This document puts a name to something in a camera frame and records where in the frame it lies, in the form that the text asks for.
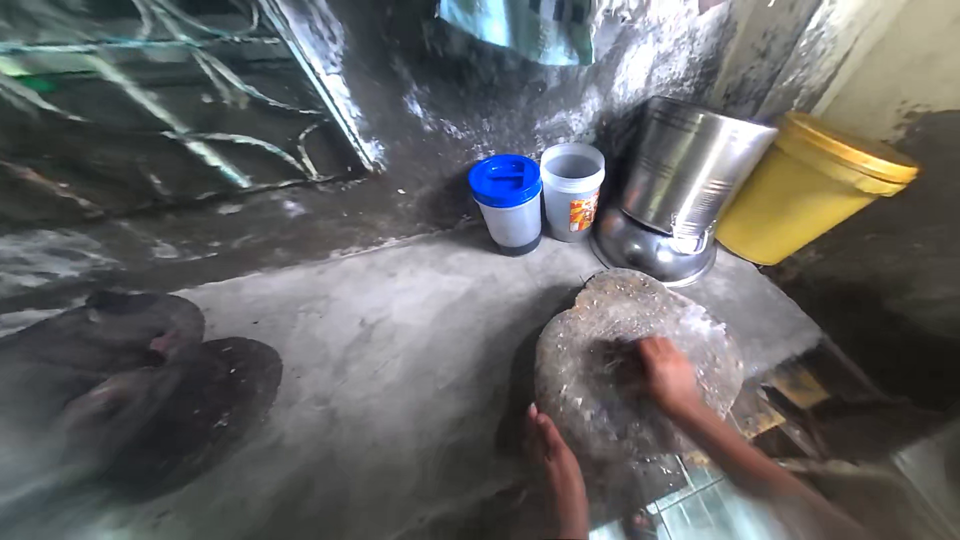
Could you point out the rough grey stone slab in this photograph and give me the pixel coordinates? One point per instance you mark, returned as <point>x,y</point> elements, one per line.
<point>592,322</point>

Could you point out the person's right hand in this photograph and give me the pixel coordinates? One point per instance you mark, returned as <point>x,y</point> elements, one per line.
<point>670,376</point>

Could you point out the white bucket with orange label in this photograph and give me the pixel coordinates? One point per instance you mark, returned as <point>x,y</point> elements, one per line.
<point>559,202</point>

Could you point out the dark clay stove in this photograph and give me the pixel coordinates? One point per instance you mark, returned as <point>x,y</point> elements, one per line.
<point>67,352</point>

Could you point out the white container with blue lid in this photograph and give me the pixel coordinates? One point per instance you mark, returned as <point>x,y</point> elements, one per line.
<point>510,217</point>

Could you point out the person's left fingers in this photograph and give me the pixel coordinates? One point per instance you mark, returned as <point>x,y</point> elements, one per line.
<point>550,433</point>

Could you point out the person's right fingers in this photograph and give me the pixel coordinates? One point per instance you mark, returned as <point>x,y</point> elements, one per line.
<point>652,351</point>

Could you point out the tall steel pot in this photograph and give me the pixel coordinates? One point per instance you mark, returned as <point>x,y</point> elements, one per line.
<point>682,165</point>

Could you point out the yellow bucket with lid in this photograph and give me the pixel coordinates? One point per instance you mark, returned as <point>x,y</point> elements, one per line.
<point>795,195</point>

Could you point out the round shiny steel bowl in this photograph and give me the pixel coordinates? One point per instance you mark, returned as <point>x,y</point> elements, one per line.
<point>645,251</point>

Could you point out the person's left hand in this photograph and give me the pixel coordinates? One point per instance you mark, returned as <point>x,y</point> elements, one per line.
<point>561,459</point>

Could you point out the metal window grille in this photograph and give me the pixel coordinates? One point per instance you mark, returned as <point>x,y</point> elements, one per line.
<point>142,97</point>

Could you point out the hanging teal cloth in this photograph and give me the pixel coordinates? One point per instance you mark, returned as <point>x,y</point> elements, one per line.
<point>525,30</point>

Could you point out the wooden plank furniture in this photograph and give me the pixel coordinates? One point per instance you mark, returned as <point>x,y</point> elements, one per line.
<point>801,386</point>

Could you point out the person's left forearm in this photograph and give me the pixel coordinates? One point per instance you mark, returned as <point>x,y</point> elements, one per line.
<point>571,516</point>

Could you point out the person's right forearm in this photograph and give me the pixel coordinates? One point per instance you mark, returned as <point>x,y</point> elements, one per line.
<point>757,469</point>

